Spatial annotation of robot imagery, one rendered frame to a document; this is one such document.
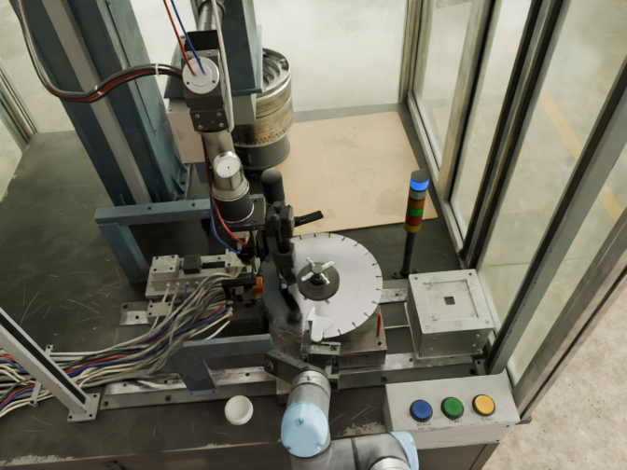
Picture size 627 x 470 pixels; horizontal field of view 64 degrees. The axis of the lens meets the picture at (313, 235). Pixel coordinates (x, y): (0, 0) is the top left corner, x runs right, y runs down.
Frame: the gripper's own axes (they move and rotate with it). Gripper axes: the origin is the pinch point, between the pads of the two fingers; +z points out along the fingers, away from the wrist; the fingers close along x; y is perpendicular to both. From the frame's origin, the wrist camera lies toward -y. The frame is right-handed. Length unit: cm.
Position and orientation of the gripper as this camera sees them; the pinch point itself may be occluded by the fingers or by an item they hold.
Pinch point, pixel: (310, 337)
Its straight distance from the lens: 117.4
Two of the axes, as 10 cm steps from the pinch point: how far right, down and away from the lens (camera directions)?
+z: 0.9, -2.7, 9.6
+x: 0.0, -9.6, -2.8
